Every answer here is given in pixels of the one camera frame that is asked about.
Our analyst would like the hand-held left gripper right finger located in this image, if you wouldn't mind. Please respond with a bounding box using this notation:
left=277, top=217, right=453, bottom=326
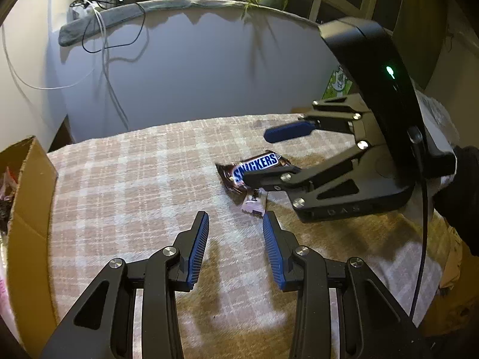
left=262, top=211, right=431, bottom=359

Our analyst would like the cardboard box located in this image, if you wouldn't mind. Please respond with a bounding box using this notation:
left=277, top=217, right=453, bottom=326
left=0, top=136, right=59, bottom=330

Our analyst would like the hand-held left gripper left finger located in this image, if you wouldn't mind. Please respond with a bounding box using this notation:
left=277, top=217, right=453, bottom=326
left=39, top=210, right=209, bottom=359

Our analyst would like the white cable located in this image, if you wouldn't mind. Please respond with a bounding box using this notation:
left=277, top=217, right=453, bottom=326
left=1, top=5, right=130, bottom=132

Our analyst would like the white and purple snack packet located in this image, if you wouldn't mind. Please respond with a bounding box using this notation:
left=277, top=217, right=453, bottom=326
left=241, top=188, right=269, bottom=218

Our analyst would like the white charger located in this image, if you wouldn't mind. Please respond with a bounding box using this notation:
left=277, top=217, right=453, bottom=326
left=70, top=0, right=102, bottom=20

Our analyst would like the grey cloth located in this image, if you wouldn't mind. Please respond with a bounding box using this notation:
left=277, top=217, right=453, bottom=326
left=59, top=0, right=319, bottom=48

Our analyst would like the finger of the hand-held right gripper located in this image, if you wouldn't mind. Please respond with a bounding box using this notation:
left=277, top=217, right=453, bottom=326
left=242, top=143, right=377, bottom=209
left=264, top=95, right=372, bottom=147

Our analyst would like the person's right forearm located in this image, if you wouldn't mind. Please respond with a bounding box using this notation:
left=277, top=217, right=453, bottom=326
left=430, top=145, right=479, bottom=257

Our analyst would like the red and dark snack packet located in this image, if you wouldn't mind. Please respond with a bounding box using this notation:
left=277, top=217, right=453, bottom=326
left=0, top=168, right=20, bottom=210

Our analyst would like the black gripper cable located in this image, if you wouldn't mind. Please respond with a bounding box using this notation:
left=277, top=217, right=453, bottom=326
left=408, top=126, right=430, bottom=323

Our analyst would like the yellow cloth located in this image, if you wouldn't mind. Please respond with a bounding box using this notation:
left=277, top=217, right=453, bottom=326
left=439, top=226, right=479, bottom=339

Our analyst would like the brown chocolate bar wrapper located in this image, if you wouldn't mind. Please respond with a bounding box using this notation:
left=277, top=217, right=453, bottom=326
left=215, top=150, right=301, bottom=196

